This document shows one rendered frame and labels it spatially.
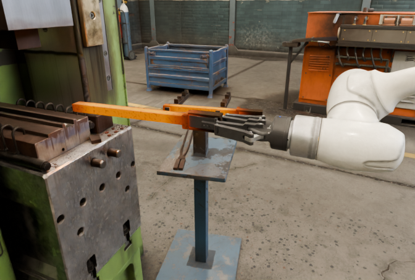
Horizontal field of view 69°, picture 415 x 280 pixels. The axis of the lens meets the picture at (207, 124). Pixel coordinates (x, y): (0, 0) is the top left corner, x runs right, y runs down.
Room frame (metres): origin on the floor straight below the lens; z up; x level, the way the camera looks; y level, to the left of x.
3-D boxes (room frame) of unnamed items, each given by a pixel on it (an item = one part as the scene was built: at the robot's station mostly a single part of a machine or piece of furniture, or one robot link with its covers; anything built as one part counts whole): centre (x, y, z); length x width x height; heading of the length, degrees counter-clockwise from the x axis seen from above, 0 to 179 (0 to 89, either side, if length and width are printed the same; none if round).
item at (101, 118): (1.01, 0.41, 0.95); 0.12 x 0.08 x 0.06; 68
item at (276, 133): (0.62, -0.14, 1.06); 0.09 x 0.08 x 0.07; 68
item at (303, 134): (0.59, -0.21, 1.06); 0.09 x 0.06 x 0.09; 158
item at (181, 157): (1.43, 0.10, 0.67); 0.60 x 0.04 x 0.01; 176
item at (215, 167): (1.29, 0.03, 0.66); 0.40 x 0.30 x 0.02; 168
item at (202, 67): (5.05, 0.34, 0.36); 1.20 x 0.80 x 0.72; 68
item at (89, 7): (1.17, 0.43, 1.27); 0.09 x 0.02 x 0.17; 158
